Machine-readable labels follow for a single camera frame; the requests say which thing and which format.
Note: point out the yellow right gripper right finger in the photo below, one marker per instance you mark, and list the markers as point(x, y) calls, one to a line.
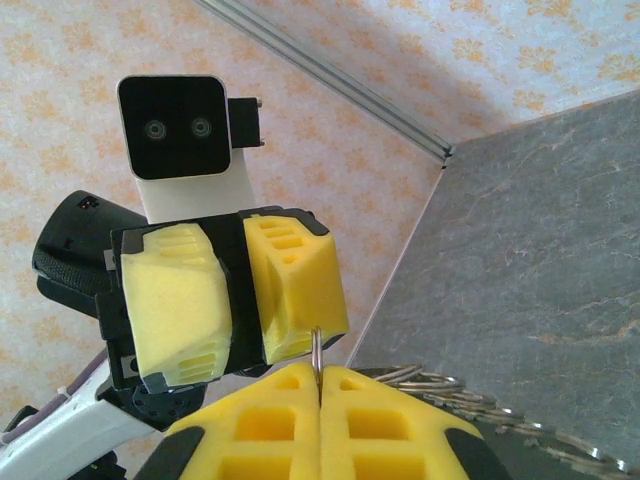
point(380, 430)

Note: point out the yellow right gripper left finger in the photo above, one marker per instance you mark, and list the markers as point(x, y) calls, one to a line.
point(260, 430)

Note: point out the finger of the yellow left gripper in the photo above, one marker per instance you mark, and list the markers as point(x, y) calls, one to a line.
point(175, 310)
point(300, 280)

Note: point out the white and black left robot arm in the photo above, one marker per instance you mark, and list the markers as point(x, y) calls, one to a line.
point(60, 440)

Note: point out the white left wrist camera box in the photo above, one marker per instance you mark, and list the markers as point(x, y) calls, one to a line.
point(175, 125)

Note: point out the aluminium frame post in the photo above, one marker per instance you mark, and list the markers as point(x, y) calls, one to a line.
point(325, 74)

